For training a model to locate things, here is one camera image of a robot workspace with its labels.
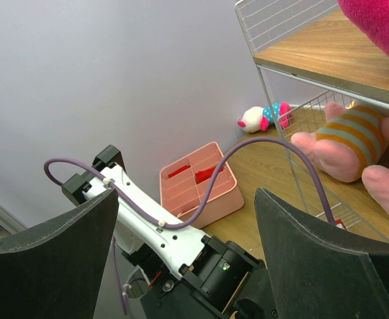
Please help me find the white panda plush with glasses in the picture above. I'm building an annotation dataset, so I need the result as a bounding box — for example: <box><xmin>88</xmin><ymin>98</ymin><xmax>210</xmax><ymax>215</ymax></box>
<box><xmin>338</xmin><ymin>0</ymin><xmax>389</xmax><ymax>56</ymax></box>

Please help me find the pink divided tray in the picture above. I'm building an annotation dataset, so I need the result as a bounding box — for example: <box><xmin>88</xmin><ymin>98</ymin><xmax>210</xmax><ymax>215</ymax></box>
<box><xmin>160</xmin><ymin>142</ymin><xmax>245</xmax><ymax>229</ymax></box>

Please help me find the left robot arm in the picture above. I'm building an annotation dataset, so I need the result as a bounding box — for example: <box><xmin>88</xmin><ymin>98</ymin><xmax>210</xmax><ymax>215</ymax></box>
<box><xmin>61</xmin><ymin>142</ymin><xmax>277</xmax><ymax>318</ymax></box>

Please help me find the pink plush face down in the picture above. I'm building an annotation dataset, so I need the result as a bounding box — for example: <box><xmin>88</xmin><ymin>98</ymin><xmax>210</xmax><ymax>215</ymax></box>
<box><xmin>291</xmin><ymin>101</ymin><xmax>389</xmax><ymax>183</ymax></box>

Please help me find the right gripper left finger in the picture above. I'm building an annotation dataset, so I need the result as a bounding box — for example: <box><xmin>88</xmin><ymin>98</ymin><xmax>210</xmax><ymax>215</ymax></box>
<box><xmin>0</xmin><ymin>190</ymin><xmax>118</xmax><ymax>318</ymax></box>

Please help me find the white panda plush blue dress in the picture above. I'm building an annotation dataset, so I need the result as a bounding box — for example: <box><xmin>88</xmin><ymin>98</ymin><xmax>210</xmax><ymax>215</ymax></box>
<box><xmin>237</xmin><ymin>102</ymin><xmax>293</xmax><ymax>134</ymax></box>

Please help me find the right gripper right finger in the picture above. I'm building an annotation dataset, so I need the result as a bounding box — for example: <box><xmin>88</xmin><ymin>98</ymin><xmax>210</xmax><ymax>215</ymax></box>
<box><xmin>255</xmin><ymin>188</ymin><xmax>389</xmax><ymax>318</ymax></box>

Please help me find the red block in tray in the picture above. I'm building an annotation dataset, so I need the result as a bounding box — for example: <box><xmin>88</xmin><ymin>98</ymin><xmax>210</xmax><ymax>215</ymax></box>
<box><xmin>168</xmin><ymin>165</ymin><xmax>192</xmax><ymax>179</ymax></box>

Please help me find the red block under camera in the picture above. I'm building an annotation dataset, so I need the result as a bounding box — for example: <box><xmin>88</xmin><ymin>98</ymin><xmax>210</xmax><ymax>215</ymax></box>
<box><xmin>194</xmin><ymin>166</ymin><xmax>216</xmax><ymax>184</ymax></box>

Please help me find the white wire wooden shelf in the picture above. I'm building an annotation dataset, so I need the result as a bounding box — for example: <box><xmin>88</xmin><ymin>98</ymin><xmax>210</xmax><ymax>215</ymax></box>
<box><xmin>234</xmin><ymin>0</ymin><xmax>389</xmax><ymax>247</ymax></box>

